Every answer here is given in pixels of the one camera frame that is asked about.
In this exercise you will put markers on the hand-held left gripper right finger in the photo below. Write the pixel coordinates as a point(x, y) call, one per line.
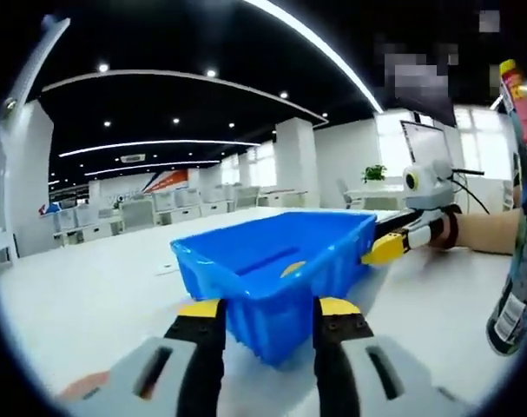
point(367, 378)

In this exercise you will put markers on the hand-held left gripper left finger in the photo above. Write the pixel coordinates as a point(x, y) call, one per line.
point(159, 382)

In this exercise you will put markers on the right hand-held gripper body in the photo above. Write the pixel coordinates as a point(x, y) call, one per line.
point(434, 187)

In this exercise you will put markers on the yellow can lid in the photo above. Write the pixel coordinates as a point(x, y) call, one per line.
point(294, 270)

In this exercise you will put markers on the blue plastic box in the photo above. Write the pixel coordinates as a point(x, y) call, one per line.
point(263, 321)

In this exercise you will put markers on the patterned chip container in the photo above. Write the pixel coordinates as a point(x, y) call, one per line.
point(512, 313)

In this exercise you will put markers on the person's left hand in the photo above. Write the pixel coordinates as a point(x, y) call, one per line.
point(85, 384)

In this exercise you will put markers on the computer monitor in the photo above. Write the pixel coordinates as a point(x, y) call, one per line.
point(428, 143)

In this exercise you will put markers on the green potted plant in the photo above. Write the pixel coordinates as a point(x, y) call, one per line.
point(374, 174)

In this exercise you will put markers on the grey office chair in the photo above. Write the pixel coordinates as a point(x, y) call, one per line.
point(349, 195)

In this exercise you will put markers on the white paper sheet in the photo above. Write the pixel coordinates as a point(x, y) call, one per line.
point(165, 269)

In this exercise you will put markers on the white table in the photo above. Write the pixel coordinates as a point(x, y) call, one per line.
point(94, 286)

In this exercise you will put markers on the row of white office desks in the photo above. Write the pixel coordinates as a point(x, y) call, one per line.
point(159, 208)

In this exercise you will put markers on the curved ceiling light strip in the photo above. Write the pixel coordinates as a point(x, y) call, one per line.
point(328, 48)

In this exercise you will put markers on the ceiling air vent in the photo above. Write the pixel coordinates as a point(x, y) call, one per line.
point(133, 158)

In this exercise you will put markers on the striped wall poster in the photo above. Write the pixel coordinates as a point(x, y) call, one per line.
point(165, 182)

